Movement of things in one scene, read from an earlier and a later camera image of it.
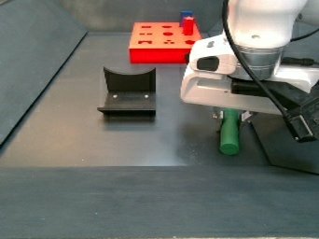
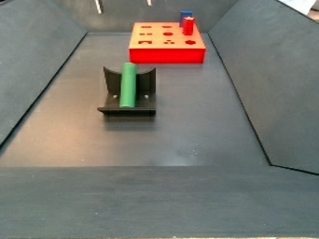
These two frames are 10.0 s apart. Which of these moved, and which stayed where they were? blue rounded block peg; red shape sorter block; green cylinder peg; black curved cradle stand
Moved: green cylinder peg
Stayed: red shape sorter block; black curved cradle stand; blue rounded block peg
